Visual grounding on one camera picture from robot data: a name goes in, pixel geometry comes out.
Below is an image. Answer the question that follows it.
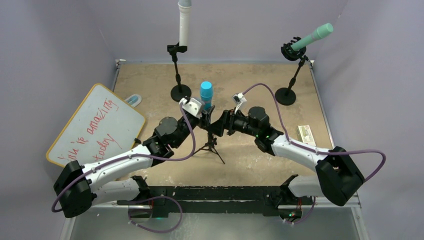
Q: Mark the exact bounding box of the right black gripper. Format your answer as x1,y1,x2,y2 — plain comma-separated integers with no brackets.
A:
206,107,259,138

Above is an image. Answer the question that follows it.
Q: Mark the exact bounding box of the black tripod mic stand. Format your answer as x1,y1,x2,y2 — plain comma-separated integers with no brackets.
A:
193,132,226,165

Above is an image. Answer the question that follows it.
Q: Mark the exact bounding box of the blue microphone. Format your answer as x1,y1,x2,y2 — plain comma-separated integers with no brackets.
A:
199,81,214,110

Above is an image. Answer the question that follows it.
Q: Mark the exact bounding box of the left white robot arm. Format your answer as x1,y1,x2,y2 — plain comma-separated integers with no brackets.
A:
51,103,215,218

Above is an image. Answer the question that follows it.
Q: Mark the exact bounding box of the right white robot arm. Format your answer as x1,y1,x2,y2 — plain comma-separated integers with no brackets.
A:
206,106,365,206

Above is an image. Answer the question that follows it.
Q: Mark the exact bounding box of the black round-base stand left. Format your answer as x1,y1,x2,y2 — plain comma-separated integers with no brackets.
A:
167,42,192,102

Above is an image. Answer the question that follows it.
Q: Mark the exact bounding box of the black round-base stand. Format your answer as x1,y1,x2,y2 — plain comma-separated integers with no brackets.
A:
275,41,310,107
167,42,192,102

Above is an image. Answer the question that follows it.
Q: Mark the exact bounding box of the black round-base stand right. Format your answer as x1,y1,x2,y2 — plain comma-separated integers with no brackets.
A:
275,41,310,107

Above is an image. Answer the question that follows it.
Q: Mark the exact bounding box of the white microphone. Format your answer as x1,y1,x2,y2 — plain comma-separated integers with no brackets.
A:
178,0,192,47

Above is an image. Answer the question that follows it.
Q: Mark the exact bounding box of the green microphone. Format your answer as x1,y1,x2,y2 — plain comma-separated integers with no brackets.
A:
291,23,334,51

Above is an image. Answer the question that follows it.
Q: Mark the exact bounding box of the whiteboard eraser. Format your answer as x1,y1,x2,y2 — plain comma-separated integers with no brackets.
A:
125,94,142,108

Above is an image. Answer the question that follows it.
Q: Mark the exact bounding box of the small white green box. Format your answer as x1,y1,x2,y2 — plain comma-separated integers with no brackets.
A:
296,125,316,147

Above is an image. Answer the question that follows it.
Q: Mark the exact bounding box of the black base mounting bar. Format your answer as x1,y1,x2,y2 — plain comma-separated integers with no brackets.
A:
117,175,313,219

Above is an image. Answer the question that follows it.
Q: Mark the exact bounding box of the yellow-framed whiteboard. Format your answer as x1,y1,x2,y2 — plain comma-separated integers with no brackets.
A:
45,83,146,167

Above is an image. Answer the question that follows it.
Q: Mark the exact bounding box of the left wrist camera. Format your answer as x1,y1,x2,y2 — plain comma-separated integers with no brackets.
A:
179,96,205,119

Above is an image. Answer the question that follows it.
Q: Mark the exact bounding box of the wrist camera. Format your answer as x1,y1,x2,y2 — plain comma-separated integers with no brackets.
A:
179,96,205,119
232,92,247,114

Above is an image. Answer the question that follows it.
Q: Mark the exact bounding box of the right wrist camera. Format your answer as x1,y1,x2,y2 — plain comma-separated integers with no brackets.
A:
232,92,247,114

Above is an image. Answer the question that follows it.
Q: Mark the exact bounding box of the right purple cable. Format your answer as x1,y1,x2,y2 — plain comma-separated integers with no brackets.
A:
242,82,387,184

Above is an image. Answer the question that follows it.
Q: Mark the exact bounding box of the purple cable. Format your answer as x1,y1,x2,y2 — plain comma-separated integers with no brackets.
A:
242,82,387,184
51,104,197,214

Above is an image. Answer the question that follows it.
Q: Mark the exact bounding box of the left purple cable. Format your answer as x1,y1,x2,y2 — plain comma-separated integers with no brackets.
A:
51,104,197,214

